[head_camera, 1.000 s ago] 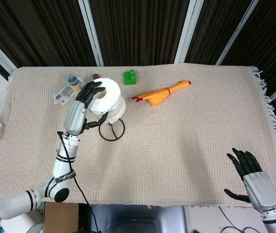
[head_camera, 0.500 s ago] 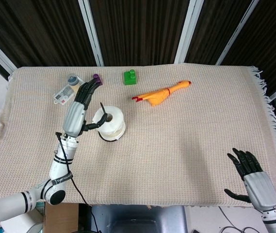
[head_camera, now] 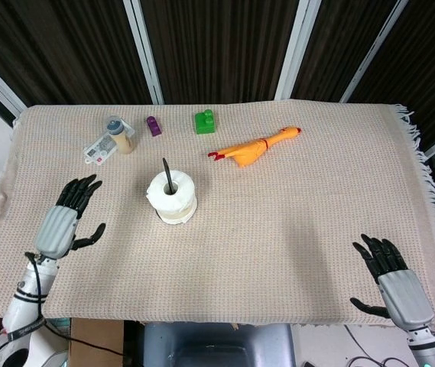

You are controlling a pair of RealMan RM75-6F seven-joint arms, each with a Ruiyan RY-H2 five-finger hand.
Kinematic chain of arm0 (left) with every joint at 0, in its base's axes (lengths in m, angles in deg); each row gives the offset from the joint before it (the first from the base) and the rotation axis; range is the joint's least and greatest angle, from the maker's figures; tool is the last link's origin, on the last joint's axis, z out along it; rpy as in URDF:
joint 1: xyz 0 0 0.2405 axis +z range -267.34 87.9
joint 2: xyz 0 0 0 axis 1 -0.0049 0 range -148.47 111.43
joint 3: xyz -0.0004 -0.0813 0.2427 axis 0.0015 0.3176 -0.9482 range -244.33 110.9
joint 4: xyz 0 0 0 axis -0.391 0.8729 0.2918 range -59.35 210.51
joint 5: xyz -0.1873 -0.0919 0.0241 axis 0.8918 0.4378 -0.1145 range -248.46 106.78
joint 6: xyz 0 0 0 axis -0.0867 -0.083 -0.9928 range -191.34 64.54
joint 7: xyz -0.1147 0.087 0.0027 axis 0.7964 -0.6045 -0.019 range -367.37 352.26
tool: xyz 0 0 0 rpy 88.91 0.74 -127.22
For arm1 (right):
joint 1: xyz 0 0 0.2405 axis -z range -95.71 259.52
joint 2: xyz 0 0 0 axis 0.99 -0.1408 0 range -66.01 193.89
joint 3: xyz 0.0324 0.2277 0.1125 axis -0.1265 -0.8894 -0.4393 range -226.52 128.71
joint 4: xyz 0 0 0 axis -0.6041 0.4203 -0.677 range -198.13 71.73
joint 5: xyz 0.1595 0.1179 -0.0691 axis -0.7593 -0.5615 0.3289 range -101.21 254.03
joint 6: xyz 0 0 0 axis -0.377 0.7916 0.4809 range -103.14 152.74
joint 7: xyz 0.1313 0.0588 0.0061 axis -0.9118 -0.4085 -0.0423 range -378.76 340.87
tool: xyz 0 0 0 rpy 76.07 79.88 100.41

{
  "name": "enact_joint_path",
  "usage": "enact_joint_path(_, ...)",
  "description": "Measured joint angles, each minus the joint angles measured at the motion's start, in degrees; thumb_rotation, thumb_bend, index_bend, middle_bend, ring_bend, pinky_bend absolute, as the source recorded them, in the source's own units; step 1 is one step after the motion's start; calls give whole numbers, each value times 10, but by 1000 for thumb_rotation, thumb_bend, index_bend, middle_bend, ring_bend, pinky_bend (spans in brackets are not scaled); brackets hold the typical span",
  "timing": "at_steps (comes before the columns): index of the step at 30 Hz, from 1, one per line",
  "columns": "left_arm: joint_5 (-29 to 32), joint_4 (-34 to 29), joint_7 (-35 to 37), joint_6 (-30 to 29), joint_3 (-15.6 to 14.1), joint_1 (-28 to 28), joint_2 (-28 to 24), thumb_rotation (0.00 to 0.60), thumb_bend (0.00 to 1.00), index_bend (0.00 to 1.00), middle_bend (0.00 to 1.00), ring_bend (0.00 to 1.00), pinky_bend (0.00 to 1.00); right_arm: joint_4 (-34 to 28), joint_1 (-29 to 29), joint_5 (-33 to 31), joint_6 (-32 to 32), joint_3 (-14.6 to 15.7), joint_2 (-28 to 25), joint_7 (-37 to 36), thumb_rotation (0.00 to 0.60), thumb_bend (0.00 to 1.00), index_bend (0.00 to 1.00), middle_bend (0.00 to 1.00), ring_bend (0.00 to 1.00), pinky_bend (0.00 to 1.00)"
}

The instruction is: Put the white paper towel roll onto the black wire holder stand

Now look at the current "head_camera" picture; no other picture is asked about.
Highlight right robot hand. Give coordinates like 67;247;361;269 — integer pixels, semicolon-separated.
349;233;435;330

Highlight clear plastic packaged item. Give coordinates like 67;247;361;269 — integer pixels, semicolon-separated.
83;117;137;167

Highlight brown cardboard box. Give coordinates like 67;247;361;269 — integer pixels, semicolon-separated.
67;317;125;367

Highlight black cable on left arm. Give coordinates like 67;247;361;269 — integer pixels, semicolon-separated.
0;251;73;367

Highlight beige waffle weave tablecloth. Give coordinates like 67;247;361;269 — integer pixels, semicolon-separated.
0;98;435;329

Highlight white plastic container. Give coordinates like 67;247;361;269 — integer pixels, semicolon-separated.
35;336;70;367

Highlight black floor cable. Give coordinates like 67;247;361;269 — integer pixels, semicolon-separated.
339;324;413;367

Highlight purple toy block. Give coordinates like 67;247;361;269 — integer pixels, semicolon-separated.
146;115;163;138

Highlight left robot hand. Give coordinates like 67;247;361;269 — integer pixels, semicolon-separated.
33;174;107;260

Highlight black wire paper roll holder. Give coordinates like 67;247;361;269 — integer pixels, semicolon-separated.
162;158;174;194

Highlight white toilet paper roll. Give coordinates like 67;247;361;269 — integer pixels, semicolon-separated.
146;170;198;226

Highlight yellow rubber chicken toy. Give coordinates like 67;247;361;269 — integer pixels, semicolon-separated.
207;126;303;169

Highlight grey plastic chair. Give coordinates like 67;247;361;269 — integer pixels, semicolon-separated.
140;321;298;367

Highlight beige bottle with grey cap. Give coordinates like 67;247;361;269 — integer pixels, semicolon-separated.
105;115;135;156

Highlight green toy building block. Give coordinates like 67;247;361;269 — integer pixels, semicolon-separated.
194;109;217;135

